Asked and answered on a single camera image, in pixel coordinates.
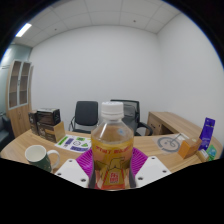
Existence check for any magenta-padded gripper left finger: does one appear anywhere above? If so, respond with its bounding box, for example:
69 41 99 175
54 148 98 189

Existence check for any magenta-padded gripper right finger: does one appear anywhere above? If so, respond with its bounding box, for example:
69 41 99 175
128 146 172 189

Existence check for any yellow-labelled drink bottle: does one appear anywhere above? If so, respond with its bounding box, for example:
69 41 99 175
90 101 135 191

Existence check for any white sticker sheet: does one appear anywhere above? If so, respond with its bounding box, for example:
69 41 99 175
54 134 93 154

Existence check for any green and white mug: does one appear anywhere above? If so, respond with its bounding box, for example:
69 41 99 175
24 144 62 174

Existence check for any orange cardboard box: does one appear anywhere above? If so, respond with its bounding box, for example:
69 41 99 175
177 137 203 160

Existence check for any brown box with tan side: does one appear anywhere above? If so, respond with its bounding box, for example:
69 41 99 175
37 121 66 144

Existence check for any wooden side desk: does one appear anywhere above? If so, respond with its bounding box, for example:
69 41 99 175
145 111 204 138

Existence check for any small yellow box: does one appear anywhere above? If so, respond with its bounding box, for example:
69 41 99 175
195 149 211 163

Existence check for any black mesh office chair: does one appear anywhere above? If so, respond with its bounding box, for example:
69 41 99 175
110 99 154 137

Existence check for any black padded office chair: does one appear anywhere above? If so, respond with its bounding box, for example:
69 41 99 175
68 100 100 134

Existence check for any green flat box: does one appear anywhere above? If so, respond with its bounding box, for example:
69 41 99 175
205 144 218 162

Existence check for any small brown cardboard box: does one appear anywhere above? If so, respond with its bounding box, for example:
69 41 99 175
28 110 39 135

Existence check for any upright purple box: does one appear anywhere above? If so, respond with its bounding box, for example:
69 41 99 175
199 117 216 152

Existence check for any dark leather armchair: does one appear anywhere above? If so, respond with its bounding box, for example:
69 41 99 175
0 114 16 151

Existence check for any wooden glass-door shelf unit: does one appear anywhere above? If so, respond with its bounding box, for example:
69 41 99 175
5 59 34 138

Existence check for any rectangular ceiling light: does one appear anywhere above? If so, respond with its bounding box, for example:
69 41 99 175
15 22 33 38

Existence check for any white sheet with grey ring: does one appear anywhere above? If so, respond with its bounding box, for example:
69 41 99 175
153 133 190 154

